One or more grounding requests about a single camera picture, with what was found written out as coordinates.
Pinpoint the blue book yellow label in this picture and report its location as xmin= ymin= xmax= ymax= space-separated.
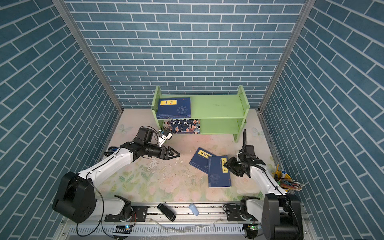
xmin=156 ymin=98 xmax=191 ymax=119

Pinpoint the light blue eraser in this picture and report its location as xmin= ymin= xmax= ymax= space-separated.
xmin=189 ymin=203 xmax=200 ymax=216

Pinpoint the yellow pen holder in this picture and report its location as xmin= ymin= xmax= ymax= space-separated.
xmin=273 ymin=165 xmax=304 ymax=192

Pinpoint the illustrated cartoon cover book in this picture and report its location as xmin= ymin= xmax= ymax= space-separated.
xmin=163 ymin=119 xmax=201 ymax=135

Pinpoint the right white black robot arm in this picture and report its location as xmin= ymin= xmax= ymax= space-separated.
xmin=224 ymin=145 xmax=304 ymax=240

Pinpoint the small middle blue book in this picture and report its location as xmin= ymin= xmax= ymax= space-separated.
xmin=189 ymin=148 xmax=214 ymax=174

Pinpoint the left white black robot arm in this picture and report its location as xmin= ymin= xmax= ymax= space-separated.
xmin=52 ymin=126 xmax=180 ymax=224

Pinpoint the black remote on rail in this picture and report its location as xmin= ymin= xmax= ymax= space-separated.
xmin=157 ymin=203 xmax=176 ymax=222

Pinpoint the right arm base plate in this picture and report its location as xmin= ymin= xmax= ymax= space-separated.
xmin=222 ymin=203 xmax=263 ymax=222

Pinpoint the black blue stapler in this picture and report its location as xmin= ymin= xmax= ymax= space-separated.
xmin=108 ymin=146 xmax=119 ymax=153

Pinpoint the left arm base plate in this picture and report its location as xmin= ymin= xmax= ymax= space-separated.
xmin=104 ymin=206 xmax=149 ymax=223

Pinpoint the green wooden shelf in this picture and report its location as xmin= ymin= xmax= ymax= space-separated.
xmin=151 ymin=85 xmax=250 ymax=143

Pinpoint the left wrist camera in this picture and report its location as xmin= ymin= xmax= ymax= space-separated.
xmin=158 ymin=130 xmax=173 ymax=147

